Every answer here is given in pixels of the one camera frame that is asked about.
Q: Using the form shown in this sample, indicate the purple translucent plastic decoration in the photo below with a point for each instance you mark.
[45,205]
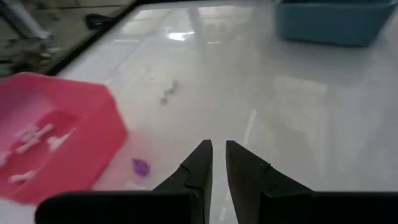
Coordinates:
[141,167]

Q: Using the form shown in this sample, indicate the black frame clamp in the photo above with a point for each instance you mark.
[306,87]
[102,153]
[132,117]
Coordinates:
[96,20]

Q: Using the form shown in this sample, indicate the pink plastic bin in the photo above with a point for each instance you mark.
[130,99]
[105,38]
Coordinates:
[93,124]

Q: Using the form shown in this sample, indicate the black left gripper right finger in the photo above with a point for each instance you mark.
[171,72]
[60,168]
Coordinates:
[245,174]

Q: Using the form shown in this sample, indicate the teal plastic bin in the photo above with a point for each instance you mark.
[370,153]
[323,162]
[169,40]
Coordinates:
[329,21]

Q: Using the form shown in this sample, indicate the grey metal bar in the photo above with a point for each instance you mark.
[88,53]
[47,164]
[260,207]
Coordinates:
[23,20]

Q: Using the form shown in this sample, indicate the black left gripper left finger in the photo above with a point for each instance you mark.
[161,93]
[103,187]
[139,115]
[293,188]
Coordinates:
[199,174]

